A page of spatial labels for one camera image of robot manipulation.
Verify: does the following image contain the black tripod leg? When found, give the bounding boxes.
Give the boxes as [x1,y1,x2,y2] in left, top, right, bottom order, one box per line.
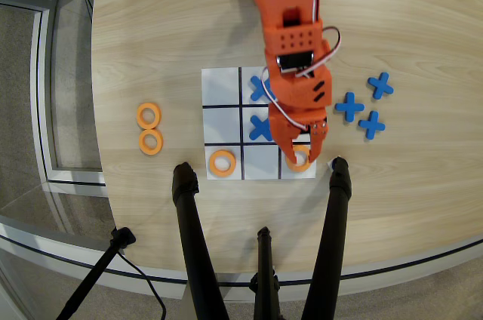
[171,162,231,320]
[300,156,354,320]

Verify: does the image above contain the thin black stand leg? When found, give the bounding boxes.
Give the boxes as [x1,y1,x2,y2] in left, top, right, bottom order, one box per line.
[55,226,137,320]

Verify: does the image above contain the black cable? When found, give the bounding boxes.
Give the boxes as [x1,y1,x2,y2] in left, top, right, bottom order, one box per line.
[116,251,168,320]

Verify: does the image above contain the orange foam ring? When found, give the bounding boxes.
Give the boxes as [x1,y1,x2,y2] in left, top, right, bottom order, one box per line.
[136,102,164,131]
[137,128,165,156]
[208,149,238,177]
[285,144,317,174]

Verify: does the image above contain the white servo cable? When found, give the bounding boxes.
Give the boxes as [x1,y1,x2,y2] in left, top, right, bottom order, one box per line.
[261,26,343,133]

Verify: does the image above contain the blue foam cross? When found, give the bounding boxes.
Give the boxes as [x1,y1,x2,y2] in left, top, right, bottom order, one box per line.
[357,109,386,141]
[367,72,395,100]
[248,115,275,143]
[334,91,366,124]
[249,75,276,103]

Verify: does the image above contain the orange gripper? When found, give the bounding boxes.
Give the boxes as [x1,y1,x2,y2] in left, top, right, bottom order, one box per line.
[265,51,334,165]

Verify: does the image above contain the black camera tripod legs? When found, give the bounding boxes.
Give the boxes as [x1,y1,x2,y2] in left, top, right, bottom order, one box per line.
[0,214,483,302]

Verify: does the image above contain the grey metal floor frame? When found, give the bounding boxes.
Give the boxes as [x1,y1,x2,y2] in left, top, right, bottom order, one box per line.
[0,0,110,197]

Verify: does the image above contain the white tic-tac-toe paper board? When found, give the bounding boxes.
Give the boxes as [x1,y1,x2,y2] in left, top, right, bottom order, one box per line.
[201,66,320,180]

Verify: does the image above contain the black tripod centre column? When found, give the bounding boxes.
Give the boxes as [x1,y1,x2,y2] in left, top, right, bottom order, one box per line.
[248,226,282,320]

